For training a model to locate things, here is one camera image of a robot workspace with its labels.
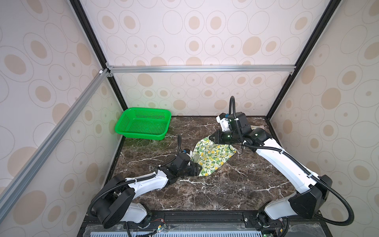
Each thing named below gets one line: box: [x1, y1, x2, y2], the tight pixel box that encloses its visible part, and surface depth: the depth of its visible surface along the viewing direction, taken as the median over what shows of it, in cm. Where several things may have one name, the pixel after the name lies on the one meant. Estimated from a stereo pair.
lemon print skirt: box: [190, 136, 237, 177], surface depth 93 cm
